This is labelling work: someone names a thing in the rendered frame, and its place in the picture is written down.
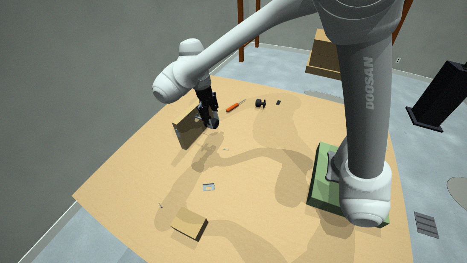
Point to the tan rectangular box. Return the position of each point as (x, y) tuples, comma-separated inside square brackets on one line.
[(189, 223)]

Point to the orange-handled screwdriver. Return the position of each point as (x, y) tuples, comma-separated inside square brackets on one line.
[(233, 106)]

